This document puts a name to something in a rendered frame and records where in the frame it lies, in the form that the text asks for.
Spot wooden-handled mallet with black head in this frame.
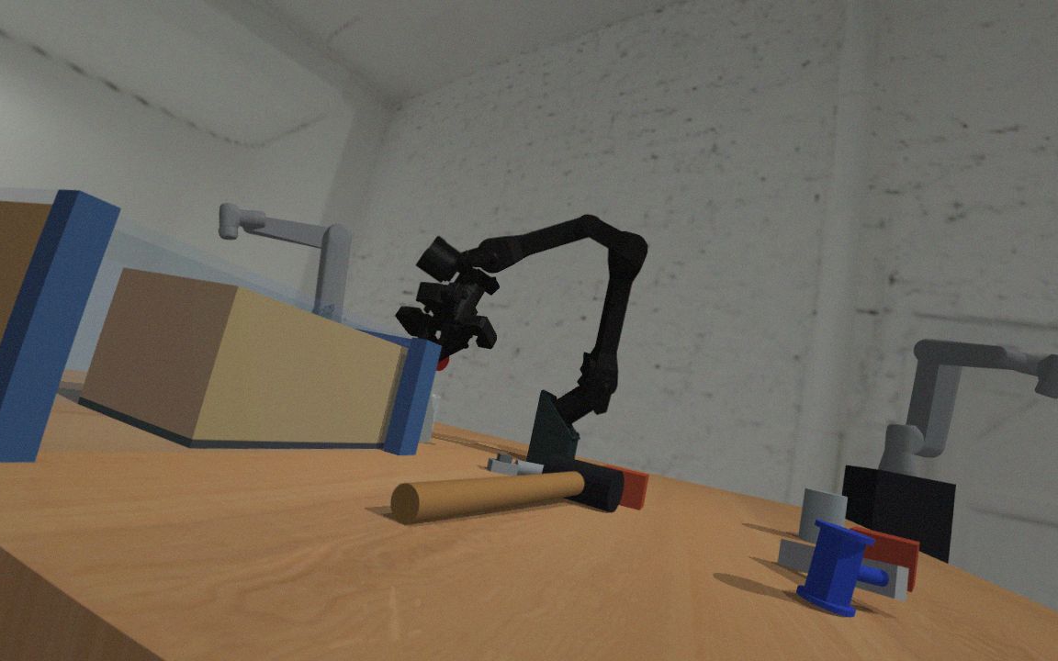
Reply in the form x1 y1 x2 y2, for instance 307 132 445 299
390 454 625 524

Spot orange-red cube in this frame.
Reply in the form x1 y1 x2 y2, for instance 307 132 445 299
850 527 920 593
604 465 649 510

